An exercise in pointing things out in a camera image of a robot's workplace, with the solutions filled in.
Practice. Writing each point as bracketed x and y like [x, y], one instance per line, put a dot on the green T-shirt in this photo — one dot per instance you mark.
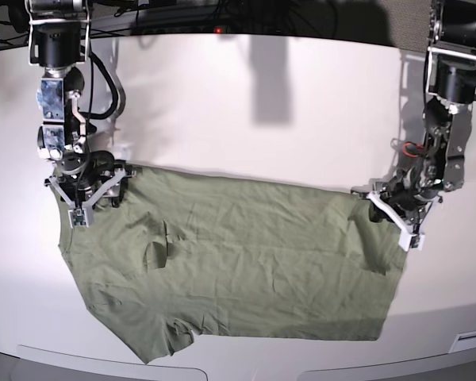
[185, 255]

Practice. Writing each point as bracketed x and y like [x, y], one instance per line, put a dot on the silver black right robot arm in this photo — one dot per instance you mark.
[59, 41]

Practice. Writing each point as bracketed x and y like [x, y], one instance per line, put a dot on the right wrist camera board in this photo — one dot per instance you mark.
[77, 218]

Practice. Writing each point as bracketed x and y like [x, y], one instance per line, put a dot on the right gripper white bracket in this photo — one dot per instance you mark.
[81, 182]

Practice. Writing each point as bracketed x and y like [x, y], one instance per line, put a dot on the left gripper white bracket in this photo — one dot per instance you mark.
[404, 201]

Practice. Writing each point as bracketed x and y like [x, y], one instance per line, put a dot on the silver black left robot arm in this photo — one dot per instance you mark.
[437, 164]

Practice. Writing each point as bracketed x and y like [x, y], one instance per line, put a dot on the black power strip red light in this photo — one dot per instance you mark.
[213, 29]

